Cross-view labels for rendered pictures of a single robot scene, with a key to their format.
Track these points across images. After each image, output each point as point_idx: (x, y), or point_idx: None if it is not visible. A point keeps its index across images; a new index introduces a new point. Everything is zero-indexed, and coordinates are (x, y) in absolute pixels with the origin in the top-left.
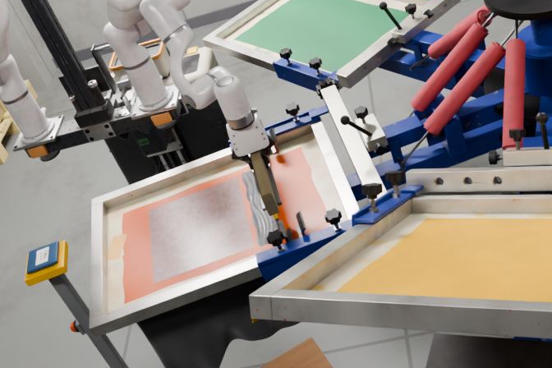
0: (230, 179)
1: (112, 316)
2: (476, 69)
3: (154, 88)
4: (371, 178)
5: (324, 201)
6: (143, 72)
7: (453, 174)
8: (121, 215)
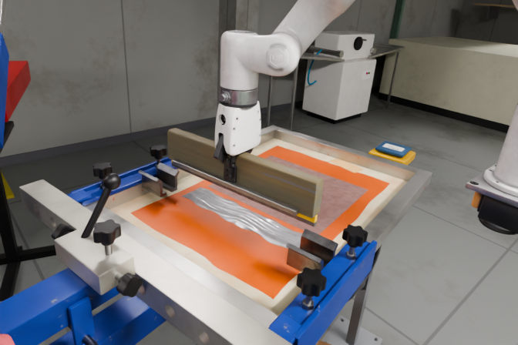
0: (322, 232)
1: (264, 129)
2: None
3: (503, 152)
4: (69, 211)
5: (159, 233)
6: (513, 115)
7: None
8: (388, 182)
